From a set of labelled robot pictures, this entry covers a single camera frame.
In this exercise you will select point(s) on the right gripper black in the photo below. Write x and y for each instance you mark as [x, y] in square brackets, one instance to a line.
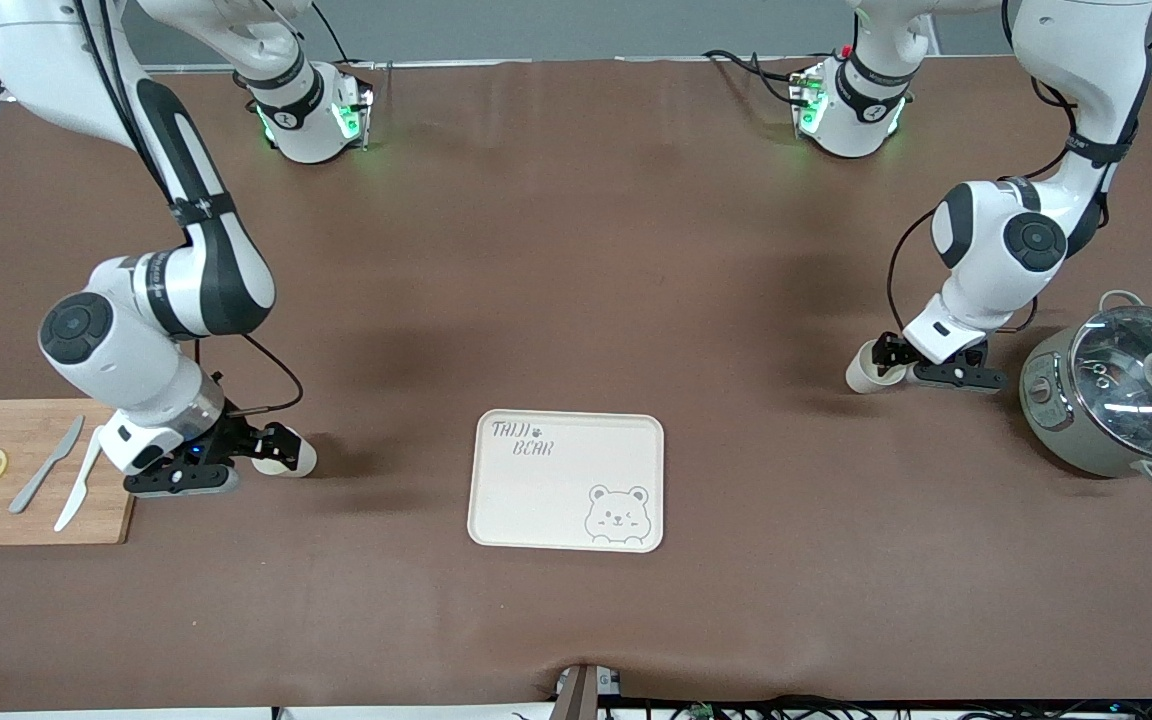
[234, 434]

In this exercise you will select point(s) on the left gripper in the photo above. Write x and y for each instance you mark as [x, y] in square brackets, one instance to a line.
[892, 351]

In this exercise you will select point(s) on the white IKEA cup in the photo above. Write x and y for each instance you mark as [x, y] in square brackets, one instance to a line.
[306, 458]
[858, 378]

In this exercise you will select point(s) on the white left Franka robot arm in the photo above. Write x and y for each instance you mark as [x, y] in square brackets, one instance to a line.
[996, 240]

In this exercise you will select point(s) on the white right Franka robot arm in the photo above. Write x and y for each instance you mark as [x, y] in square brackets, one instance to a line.
[136, 330]

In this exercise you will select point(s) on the cream bear print tray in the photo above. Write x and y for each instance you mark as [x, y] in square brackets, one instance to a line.
[536, 500]

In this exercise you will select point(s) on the grey pot with glass lid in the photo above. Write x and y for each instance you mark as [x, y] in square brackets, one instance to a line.
[1046, 420]

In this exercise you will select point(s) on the bamboo cutting board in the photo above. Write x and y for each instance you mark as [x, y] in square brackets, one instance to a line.
[106, 520]

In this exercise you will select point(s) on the white plastic knife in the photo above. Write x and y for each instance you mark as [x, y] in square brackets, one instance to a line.
[81, 480]

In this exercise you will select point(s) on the glass pot lid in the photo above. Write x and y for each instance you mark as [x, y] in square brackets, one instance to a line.
[1116, 400]

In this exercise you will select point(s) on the grey plastic knife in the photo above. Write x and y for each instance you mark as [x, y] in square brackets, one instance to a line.
[41, 475]

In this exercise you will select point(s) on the brown table cover mat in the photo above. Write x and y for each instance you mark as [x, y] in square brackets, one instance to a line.
[576, 250]

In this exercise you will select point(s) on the table edge clamp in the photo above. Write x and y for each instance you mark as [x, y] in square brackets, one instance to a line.
[581, 695]

